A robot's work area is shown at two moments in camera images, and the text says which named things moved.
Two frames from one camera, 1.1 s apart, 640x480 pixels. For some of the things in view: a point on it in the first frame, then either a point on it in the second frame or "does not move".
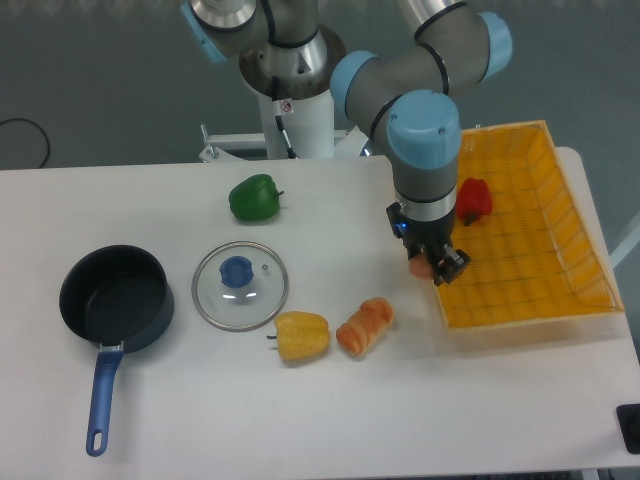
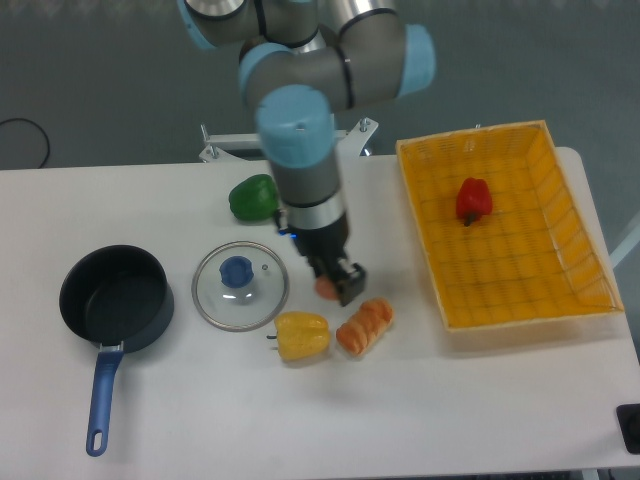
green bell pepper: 255,198 does not move
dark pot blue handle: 121,298 does not move
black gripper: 435,236 -> 324,245
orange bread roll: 366,327 does not move
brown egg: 420,267 -> 325,288
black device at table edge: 629,422 does not move
